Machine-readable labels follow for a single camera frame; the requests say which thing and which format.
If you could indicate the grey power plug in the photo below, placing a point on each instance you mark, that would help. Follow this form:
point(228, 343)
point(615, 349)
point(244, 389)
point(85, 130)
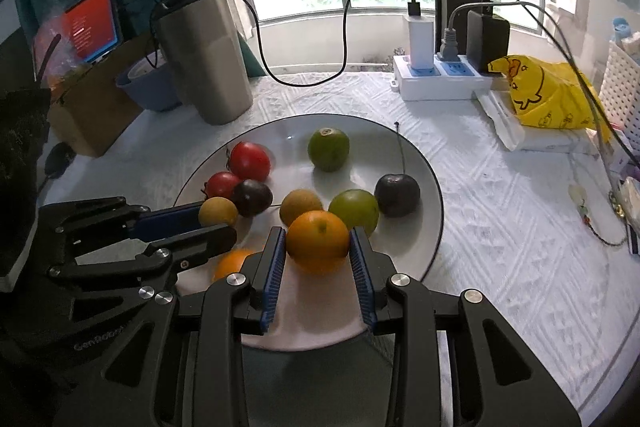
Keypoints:
point(449, 47)

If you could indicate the green citrus fruit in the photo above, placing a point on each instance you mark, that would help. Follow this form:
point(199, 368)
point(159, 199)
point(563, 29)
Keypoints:
point(357, 209)
point(328, 149)

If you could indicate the black power adapter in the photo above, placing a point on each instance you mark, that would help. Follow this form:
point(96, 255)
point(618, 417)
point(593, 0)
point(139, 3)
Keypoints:
point(487, 42)

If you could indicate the white charger block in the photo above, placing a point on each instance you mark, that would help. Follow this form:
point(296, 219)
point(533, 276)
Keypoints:
point(419, 42)

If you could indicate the orange citrus fruit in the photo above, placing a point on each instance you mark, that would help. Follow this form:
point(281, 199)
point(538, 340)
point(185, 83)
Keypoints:
point(232, 264)
point(317, 242)

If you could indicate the white tissue pack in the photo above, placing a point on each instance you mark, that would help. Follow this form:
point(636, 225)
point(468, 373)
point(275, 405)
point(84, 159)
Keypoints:
point(545, 141)

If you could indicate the small red tomato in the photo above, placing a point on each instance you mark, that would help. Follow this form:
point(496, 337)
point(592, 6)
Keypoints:
point(220, 184)

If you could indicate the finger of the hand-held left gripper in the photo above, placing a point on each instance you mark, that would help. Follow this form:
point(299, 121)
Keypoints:
point(170, 219)
point(200, 244)

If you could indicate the yellow plastic bag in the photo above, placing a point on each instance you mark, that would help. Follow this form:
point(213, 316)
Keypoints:
point(540, 92)

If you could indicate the small black round object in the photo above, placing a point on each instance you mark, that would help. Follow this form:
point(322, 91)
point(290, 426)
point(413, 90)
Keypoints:
point(60, 159)

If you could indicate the brown cardboard box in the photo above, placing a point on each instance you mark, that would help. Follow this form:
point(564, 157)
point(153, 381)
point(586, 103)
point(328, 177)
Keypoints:
point(95, 117)

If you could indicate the dark purple cherry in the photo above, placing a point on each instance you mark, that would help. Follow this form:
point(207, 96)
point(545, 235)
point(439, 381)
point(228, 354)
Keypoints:
point(397, 194)
point(252, 198)

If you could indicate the clear plastic bag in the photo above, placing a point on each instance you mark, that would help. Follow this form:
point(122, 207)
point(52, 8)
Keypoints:
point(55, 52)

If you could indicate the white plate with dark rim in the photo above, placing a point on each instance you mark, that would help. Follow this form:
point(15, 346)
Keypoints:
point(290, 157)

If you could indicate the white power strip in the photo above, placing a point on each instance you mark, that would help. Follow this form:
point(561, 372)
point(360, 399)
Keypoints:
point(425, 87)

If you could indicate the blue plastic basin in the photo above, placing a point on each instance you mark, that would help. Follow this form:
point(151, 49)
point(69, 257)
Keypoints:
point(150, 92)

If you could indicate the grey round table mat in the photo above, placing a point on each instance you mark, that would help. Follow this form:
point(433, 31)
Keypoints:
point(320, 387)

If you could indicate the white bowl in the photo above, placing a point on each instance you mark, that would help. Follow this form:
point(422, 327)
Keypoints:
point(145, 67)

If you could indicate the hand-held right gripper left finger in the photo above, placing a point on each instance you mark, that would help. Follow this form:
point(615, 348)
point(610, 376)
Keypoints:
point(272, 277)

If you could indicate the white plastic basket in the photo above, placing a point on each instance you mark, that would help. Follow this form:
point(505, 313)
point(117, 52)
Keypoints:
point(622, 92)

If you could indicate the steel thermos with black lid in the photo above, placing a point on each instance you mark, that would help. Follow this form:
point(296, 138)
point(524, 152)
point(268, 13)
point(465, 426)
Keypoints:
point(210, 67)

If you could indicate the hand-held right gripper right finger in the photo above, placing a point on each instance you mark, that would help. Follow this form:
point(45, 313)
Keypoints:
point(362, 277)

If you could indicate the tablet with red screen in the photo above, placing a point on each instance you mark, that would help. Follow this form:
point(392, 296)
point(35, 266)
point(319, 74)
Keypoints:
point(92, 27)

